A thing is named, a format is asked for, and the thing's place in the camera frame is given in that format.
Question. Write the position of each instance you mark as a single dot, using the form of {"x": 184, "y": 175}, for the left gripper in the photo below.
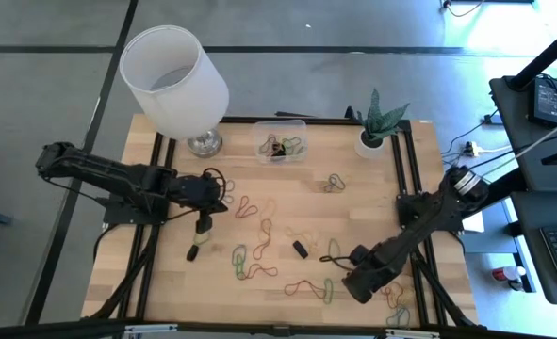
{"x": 193, "y": 190}

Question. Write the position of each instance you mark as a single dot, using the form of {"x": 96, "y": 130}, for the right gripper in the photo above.
{"x": 365, "y": 278}

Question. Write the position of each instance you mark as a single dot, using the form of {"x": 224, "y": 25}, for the wide black rubber band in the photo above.
{"x": 300, "y": 249}
{"x": 278, "y": 151}
{"x": 192, "y": 253}

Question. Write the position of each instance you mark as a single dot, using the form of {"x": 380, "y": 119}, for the red rubber band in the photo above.
{"x": 292, "y": 285}
{"x": 247, "y": 217}
{"x": 259, "y": 256}
{"x": 388, "y": 294}
{"x": 271, "y": 273}

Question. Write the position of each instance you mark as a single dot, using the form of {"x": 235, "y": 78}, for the pile of coloured rubber bands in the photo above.
{"x": 407, "y": 296}

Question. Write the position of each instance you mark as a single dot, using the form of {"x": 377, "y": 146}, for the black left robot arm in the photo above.
{"x": 108, "y": 174}

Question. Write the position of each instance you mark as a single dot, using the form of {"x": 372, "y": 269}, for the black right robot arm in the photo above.
{"x": 429, "y": 221}

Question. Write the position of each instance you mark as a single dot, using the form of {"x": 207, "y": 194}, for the clear plastic bin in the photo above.
{"x": 259, "y": 155}

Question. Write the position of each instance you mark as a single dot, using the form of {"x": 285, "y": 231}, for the snake plant in white pot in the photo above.
{"x": 370, "y": 146}

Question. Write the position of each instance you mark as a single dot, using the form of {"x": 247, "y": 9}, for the white paper sheet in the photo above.
{"x": 473, "y": 223}

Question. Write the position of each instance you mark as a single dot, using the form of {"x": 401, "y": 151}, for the white shade silver table lamp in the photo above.
{"x": 174, "y": 85}

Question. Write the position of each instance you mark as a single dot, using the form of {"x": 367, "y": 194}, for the red white bottle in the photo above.
{"x": 506, "y": 274}

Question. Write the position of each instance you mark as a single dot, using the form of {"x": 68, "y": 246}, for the white power strip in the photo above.
{"x": 473, "y": 150}

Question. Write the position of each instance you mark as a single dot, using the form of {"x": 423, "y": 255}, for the black desk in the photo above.
{"x": 542, "y": 212}

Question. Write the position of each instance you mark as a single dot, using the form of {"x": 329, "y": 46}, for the white rod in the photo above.
{"x": 532, "y": 141}

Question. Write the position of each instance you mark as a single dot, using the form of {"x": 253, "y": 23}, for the black power adapter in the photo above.
{"x": 547, "y": 101}

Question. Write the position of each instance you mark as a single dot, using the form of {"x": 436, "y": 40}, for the black pole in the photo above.
{"x": 546, "y": 56}

